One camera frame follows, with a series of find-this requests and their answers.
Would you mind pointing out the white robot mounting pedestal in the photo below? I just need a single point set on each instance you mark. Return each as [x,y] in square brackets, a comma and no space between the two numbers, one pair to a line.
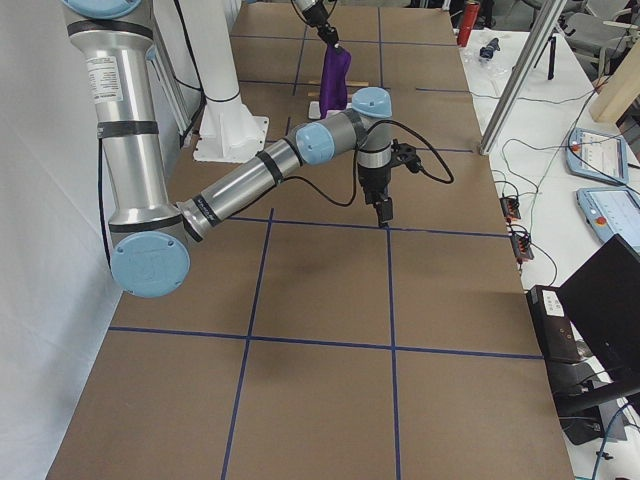
[193,60]

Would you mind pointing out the red cylinder bottle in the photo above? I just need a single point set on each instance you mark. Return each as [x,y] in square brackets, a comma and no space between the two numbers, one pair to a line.
[467,22]

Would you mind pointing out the white towel rack base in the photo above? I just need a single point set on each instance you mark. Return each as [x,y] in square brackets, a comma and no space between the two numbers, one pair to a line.
[314,111]

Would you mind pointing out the white backdrop curtain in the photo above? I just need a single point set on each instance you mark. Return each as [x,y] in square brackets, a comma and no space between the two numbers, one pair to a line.
[57,294]

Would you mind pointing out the shorter wooden rack rod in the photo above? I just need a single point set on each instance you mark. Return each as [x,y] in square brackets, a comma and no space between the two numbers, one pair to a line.
[316,95]

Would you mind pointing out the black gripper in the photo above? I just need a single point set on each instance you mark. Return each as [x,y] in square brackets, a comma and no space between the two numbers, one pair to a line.
[374,180]
[317,18]

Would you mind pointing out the purple towel with loop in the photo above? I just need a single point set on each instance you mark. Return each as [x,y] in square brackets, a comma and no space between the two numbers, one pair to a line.
[333,91]

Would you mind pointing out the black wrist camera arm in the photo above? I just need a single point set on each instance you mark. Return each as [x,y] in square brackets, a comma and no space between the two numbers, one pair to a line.
[404,154]

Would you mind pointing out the orange connector hub near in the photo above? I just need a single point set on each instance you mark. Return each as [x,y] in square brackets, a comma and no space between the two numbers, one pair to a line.
[521,243]

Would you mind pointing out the longer wooden rack rod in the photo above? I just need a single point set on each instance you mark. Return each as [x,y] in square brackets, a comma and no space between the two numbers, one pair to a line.
[349,84]

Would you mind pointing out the orange connector hub far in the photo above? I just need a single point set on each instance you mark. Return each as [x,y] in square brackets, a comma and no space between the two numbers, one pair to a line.
[510,207]

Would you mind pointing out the black monitor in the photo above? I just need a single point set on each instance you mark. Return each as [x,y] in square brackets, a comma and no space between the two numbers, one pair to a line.
[601,298]

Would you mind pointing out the black mini computer box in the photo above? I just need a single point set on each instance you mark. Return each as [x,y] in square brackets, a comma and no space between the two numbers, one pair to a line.
[558,339]

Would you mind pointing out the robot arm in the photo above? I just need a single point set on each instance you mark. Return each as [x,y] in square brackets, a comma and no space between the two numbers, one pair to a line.
[315,15]
[148,249]

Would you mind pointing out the orange connector hub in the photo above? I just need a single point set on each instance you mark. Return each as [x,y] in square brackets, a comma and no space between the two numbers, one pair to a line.
[521,243]
[510,207]

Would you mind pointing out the grey aluminium frame post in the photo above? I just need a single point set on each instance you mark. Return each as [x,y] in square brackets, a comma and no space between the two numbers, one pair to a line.
[533,47]

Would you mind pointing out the teach pendant near post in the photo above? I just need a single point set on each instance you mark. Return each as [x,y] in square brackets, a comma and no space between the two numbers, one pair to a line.
[597,156]

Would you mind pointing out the dark blue handheld tool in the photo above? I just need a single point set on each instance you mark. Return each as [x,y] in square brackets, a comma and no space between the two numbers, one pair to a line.
[487,52]

